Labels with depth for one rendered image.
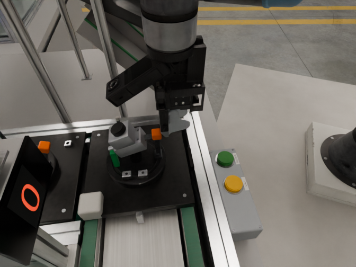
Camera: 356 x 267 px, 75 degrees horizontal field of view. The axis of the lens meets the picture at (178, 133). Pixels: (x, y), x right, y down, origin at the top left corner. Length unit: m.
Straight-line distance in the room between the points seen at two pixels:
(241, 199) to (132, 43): 0.52
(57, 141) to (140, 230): 0.31
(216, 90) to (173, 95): 1.95
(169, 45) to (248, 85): 0.70
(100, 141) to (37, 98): 0.46
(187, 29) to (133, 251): 0.44
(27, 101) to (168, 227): 0.72
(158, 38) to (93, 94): 0.67
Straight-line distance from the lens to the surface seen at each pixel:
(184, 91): 0.38
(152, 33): 0.33
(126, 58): 0.64
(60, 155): 0.65
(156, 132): 0.49
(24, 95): 1.08
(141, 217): 0.53
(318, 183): 0.70
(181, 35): 0.32
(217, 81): 2.43
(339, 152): 0.74
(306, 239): 0.68
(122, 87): 0.37
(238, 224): 0.53
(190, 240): 0.52
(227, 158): 0.59
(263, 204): 0.68
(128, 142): 0.48
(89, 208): 0.52
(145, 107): 0.86
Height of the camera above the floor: 1.45
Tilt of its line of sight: 50 degrees down
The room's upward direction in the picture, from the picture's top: straight up
